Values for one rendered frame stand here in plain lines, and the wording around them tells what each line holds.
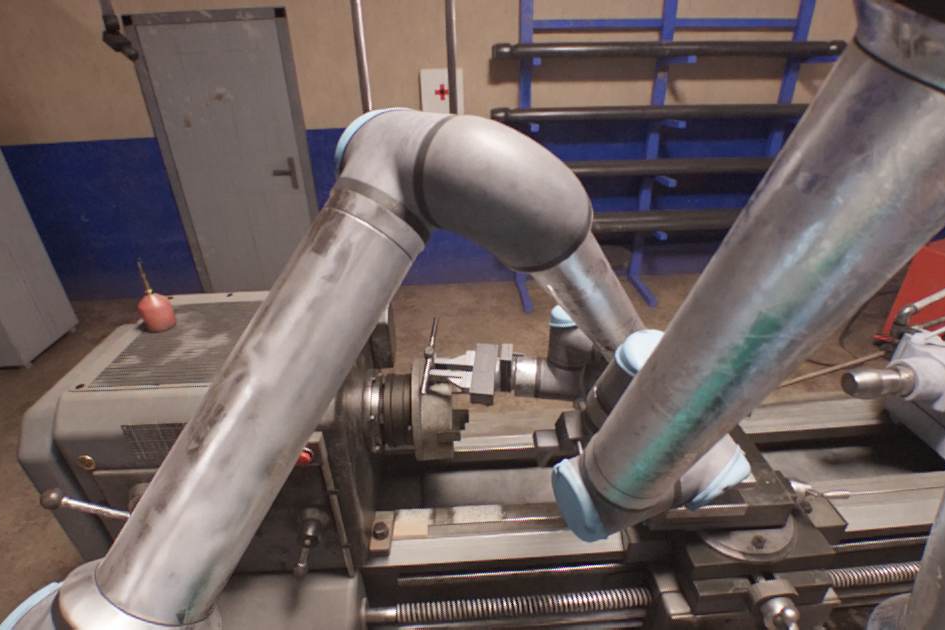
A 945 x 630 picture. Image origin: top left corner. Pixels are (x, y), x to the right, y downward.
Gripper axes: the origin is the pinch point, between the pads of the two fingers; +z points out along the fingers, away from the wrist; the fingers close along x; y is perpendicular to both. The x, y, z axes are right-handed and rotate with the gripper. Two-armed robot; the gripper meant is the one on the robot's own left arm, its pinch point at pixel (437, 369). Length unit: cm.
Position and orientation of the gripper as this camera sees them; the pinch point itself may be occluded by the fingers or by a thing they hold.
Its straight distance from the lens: 111.0
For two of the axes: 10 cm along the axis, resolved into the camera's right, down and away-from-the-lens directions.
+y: 0.5, 6.3, 7.7
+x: 1.3, -7.7, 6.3
